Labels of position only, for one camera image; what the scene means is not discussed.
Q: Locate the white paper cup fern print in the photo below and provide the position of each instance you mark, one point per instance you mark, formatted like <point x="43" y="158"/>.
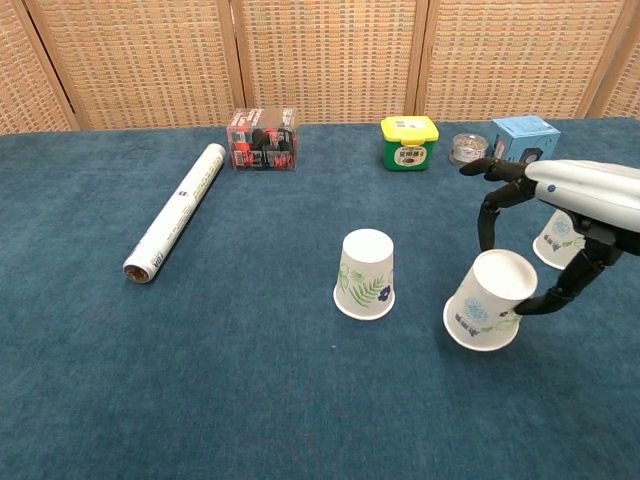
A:
<point x="365" y="275"/>

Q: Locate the clear box red black items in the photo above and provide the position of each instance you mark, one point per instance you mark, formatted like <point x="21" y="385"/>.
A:
<point x="262" y="140"/>

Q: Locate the green tub yellow lid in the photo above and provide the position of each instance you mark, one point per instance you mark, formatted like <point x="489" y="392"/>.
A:
<point x="407" y="147"/>

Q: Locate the white plastic wrap roll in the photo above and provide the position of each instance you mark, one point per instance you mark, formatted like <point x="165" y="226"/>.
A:
<point x="175" y="212"/>

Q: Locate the white paper cup blue flower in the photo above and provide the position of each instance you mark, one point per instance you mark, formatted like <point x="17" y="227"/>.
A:
<point x="487" y="300"/>
<point x="550" y="245"/>

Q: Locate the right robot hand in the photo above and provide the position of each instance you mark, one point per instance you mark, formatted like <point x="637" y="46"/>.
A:
<point x="590" y="192"/>

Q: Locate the light blue cardboard box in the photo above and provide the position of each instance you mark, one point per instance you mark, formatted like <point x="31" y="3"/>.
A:
<point x="522" y="137"/>

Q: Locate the woven rattan screen panel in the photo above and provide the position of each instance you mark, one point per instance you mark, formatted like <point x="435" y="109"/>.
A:
<point x="515" y="60"/>
<point x="145" y="65"/>
<point x="625" y="80"/>
<point x="330" y="60"/>
<point x="25" y="80"/>

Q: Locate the clear round plastic container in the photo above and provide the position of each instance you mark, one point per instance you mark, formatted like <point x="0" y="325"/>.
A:
<point x="467" y="147"/>

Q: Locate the dark blue felt table mat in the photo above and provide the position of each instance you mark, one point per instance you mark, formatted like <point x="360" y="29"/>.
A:
<point x="200" y="375"/>

